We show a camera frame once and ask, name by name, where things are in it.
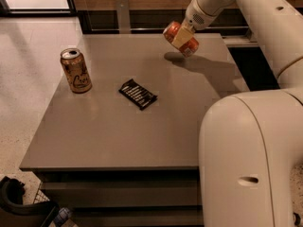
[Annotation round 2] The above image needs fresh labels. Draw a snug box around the grey cabinet lower drawer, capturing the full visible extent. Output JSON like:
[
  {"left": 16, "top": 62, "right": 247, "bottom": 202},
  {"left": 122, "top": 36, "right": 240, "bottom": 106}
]
[{"left": 72, "top": 207, "right": 204, "bottom": 227}]

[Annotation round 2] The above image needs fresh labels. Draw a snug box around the orange soda can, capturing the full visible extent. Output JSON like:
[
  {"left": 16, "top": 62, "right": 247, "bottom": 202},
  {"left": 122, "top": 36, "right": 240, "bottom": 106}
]
[{"left": 163, "top": 21, "right": 199, "bottom": 57}]

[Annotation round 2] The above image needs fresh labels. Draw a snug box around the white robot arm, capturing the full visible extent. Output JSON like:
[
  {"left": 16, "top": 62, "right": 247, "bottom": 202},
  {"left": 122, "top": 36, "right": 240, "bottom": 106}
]
[{"left": 182, "top": 0, "right": 303, "bottom": 227}]

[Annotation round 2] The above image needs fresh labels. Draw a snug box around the grey cabinet drawer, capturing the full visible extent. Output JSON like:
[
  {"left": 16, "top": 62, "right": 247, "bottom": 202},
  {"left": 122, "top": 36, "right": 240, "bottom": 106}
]
[
  {"left": 42, "top": 180, "right": 202, "bottom": 208},
  {"left": 72, "top": 207, "right": 204, "bottom": 227}
]

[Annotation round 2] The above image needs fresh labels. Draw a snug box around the left metal wall bracket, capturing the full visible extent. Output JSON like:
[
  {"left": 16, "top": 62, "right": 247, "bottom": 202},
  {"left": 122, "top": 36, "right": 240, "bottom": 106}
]
[{"left": 116, "top": 0, "right": 131, "bottom": 34}]

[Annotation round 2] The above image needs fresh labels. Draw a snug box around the grey cabinet upper drawer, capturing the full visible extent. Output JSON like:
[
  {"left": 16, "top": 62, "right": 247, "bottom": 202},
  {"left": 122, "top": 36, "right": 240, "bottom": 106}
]
[{"left": 42, "top": 180, "right": 202, "bottom": 208}]

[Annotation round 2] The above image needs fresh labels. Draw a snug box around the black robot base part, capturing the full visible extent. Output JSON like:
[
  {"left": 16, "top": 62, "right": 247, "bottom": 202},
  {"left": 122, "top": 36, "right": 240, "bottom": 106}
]
[{"left": 0, "top": 176, "right": 59, "bottom": 227}]

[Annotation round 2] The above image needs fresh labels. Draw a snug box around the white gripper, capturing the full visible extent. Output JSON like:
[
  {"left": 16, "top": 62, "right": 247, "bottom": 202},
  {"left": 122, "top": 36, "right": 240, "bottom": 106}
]
[{"left": 171, "top": 0, "right": 235, "bottom": 49}]

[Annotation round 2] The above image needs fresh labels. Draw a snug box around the black snack bar wrapper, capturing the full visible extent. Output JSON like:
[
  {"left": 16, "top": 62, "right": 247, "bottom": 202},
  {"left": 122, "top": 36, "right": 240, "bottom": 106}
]
[{"left": 118, "top": 79, "right": 157, "bottom": 111}]

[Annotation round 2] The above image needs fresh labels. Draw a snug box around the gold LaCroix can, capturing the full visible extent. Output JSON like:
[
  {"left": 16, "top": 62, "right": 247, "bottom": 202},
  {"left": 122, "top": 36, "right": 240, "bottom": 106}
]
[{"left": 61, "top": 48, "right": 92, "bottom": 94}]

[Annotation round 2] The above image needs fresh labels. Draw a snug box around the small blue cylindrical object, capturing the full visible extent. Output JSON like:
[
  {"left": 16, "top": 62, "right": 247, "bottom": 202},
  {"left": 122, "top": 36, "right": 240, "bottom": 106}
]
[{"left": 53, "top": 208, "right": 71, "bottom": 227}]

